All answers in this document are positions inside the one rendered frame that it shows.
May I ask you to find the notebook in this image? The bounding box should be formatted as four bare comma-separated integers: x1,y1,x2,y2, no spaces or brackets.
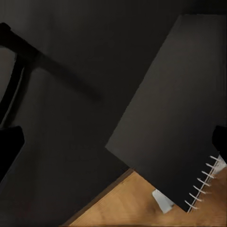
105,14,227,212

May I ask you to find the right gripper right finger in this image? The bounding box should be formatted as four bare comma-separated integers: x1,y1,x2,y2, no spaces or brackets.
212,126,227,164

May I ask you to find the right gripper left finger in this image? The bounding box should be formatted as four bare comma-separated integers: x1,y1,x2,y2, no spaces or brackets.
0,126,25,183

